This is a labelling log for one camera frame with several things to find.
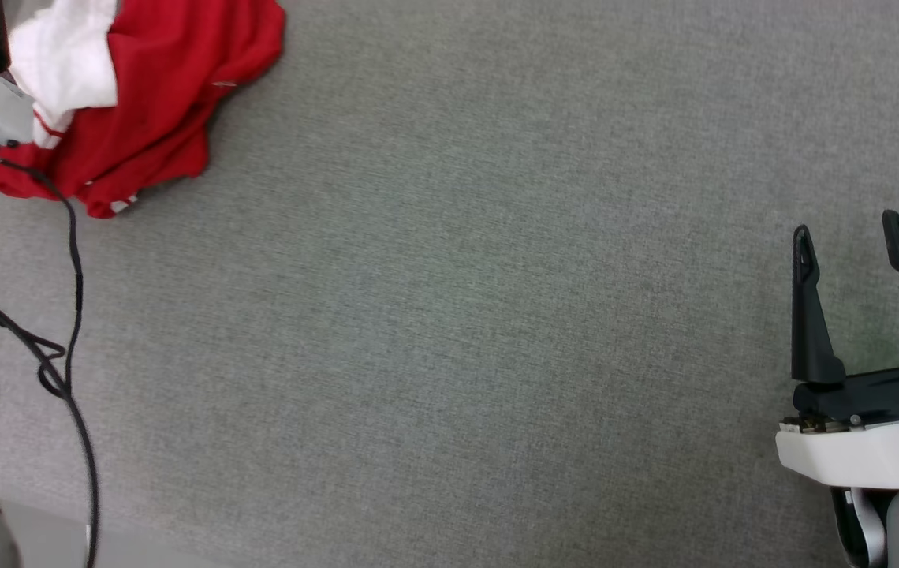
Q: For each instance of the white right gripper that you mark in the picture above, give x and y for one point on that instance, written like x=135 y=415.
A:
x=859 y=454

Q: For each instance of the red and white jersey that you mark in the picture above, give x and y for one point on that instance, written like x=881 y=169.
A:
x=165 y=79

